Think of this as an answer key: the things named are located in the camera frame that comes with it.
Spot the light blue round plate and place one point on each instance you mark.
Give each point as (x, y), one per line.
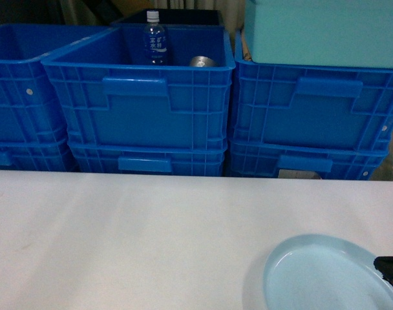
(314, 271)

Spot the dark blue crate behind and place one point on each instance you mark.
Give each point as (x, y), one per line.
(176, 17)

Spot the blue crate under teal bin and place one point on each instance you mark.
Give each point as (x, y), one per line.
(316, 107)

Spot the silver metal can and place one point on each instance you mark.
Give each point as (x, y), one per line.
(202, 61)

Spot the teal plastic bin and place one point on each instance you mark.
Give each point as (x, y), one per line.
(320, 33)

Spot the blue bottom crate middle stack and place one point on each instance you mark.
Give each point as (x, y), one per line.
(117, 159)

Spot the blue bottom crate right stack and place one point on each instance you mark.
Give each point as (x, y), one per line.
(258, 160)

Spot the blue crate stack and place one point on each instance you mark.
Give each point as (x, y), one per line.
(258, 160)
(117, 159)

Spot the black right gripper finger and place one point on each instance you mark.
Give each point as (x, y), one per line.
(384, 264)

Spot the blue bottom crate far left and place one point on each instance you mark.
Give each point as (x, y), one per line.
(51, 157)

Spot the clear water bottle blue label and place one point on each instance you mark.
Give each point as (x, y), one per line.
(154, 39)

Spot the blue crate holding bottle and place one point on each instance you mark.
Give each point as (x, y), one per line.
(111, 96)

